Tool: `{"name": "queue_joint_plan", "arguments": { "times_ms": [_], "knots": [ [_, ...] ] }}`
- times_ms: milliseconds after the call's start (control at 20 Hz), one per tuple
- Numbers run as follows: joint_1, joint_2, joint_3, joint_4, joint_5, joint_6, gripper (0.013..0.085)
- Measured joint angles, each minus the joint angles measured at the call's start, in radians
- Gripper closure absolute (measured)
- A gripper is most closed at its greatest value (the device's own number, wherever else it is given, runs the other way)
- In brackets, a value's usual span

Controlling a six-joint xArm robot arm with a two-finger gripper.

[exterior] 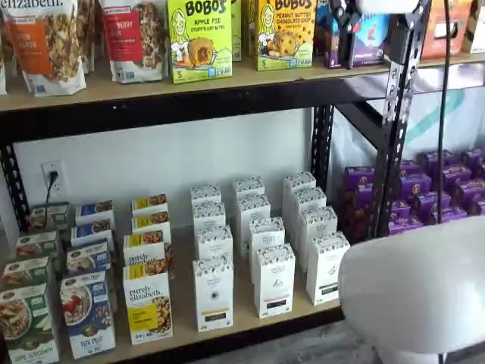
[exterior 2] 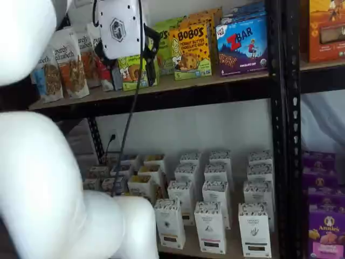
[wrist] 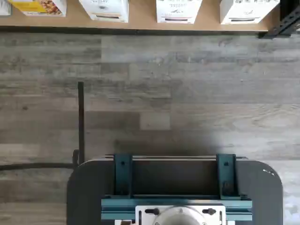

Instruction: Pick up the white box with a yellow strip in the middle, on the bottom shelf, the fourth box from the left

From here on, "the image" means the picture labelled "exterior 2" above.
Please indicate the white box pink strip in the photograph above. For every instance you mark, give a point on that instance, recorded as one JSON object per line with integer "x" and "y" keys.
{"x": 210, "y": 229}
{"x": 215, "y": 191}
{"x": 219, "y": 156}
{"x": 217, "y": 171}

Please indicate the white box with dark picture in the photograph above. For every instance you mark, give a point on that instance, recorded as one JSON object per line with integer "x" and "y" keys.
{"x": 107, "y": 184}
{"x": 125, "y": 170}
{"x": 130, "y": 159}

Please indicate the orange snack box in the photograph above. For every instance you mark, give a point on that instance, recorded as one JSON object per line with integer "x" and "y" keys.
{"x": 326, "y": 32}

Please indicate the white box with pasta picture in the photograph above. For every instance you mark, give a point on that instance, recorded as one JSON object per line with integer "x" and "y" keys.
{"x": 153, "y": 159}
{"x": 149, "y": 171}
{"x": 140, "y": 189}

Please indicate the yellow Bobo's peanut butter box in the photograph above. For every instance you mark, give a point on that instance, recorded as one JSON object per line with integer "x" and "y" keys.
{"x": 219, "y": 21}
{"x": 213, "y": 35}
{"x": 190, "y": 51}

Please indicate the white draped sheet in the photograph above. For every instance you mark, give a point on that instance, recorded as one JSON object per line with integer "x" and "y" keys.
{"x": 323, "y": 121}

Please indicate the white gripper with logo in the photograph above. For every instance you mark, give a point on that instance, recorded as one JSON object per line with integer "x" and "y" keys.
{"x": 121, "y": 29}

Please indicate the purely elizabeth bag red label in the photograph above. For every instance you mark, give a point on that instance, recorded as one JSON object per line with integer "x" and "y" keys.
{"x": 93, "y": 33}

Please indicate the white box yellow strip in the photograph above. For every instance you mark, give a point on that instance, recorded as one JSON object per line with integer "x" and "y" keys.
{"x": 187, "y": 172}
{"x": 180, "y": 194}
{"x": 191, "y": 157}
{"x": 171, "y": 224}

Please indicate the purely elizabeth bag blue label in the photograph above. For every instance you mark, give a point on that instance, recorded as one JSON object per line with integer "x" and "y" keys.
{"x": 51, "y": 81}

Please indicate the green Bobo's apple pie box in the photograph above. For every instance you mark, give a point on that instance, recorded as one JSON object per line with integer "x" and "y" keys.
{"x": 132, "y": 73}
{"x": 165, "y": 54}
{"x": 169, "y": 23}

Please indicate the white box with brown picture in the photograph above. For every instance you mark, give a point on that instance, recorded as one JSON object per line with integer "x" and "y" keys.
{"x": 91, "y": 184}
{"x": 98, "y": 172}

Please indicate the blue Z Bar box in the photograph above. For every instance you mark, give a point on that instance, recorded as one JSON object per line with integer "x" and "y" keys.
{"x": 242, "y": 7}
{"x": 242, "y": 16}
{"x": 242, "y": 48}

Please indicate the purely elizabeth bag orange label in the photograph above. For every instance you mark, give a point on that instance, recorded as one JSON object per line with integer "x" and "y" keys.
{"x": 71, "y": 73}
{"x": 87, "y": 64}

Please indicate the purple Annie's box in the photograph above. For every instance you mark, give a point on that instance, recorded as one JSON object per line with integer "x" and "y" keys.
{"x": 318, "y": 162}
{"x": 327, "y": 198}
{"x": 320, "y": 180}
{"x": 327, "y": 234}

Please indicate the white box green strip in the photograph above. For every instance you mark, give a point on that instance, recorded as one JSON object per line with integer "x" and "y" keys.
{"x": 257, "y": 193}
{"x": 253, "y": 232}
{"x": 258, "y": 172}
{"x": 260, "y": 157}

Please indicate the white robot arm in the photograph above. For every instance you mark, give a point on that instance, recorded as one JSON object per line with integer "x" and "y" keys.
{"x": 40, "y": 189}

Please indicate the black metal shelving rack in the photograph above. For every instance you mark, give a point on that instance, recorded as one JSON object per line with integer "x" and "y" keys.
{"x": 277, "y": 135}
{"x": 293, "y": 162}

